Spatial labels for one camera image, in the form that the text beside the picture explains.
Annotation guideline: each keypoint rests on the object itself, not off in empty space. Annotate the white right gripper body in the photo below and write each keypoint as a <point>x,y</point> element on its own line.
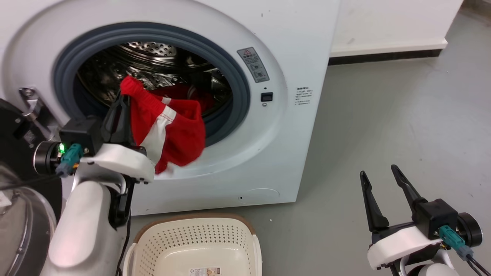
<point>399,245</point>

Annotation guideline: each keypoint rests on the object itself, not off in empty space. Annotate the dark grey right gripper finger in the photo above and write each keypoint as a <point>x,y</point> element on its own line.
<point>408,189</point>
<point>372,207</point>

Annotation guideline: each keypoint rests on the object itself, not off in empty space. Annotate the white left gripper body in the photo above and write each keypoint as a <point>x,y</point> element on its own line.
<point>122,161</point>

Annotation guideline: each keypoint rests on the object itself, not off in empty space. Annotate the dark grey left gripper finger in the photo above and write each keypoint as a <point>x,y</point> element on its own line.
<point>112,122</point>
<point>128,126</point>

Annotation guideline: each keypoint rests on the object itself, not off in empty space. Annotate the red and white shorts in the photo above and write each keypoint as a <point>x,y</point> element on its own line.
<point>184,134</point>

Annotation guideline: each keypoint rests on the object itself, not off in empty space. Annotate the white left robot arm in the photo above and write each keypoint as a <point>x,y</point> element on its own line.
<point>80,230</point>

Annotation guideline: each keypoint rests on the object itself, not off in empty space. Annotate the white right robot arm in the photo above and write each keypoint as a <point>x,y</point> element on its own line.
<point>429,268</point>

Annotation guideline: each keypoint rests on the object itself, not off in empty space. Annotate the cream perforated laundry basket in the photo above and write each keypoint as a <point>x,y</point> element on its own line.
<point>199,241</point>

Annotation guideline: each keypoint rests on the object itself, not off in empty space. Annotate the open washing machine door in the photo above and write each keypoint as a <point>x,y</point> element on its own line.
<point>23,226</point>

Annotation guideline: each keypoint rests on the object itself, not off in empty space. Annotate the paper label in basket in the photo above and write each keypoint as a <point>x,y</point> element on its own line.
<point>204,271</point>

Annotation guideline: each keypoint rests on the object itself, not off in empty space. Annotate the white front-load washing machine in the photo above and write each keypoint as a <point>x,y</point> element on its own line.
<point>291,46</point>

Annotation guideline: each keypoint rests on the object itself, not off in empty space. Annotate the red garment with white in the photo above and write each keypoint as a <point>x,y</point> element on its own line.
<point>180,92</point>

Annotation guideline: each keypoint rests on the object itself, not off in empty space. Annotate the metal door hinge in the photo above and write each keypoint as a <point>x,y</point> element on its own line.
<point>36,107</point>

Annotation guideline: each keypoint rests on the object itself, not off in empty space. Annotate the steel perforated washer drum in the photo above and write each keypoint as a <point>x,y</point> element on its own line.
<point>153,53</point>

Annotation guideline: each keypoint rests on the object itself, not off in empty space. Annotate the round drain filter cover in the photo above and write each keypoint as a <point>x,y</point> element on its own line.
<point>260,196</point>

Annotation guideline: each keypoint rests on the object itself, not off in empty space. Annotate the grey rubber door gasket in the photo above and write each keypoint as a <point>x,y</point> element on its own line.
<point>238,73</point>

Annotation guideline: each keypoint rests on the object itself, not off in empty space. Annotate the small printed text label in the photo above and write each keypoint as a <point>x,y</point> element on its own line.
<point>303,96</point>

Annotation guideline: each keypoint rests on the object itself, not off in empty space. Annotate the grey warning sticker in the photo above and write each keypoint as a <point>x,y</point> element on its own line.
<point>253,65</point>

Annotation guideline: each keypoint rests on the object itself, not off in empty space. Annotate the black door latch socket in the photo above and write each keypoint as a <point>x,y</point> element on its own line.
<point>267,97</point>

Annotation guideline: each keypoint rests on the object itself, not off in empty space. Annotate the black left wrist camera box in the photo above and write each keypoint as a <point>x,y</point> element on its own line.
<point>80,134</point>

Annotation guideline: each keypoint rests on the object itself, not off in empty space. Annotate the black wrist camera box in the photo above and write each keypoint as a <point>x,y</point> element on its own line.
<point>435,218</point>
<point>80,134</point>

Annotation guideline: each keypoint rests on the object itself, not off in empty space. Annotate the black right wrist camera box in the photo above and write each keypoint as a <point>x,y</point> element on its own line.
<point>435,218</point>

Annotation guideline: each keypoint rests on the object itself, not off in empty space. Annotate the white wall ledge block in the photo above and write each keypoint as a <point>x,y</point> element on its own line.
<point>391,27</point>

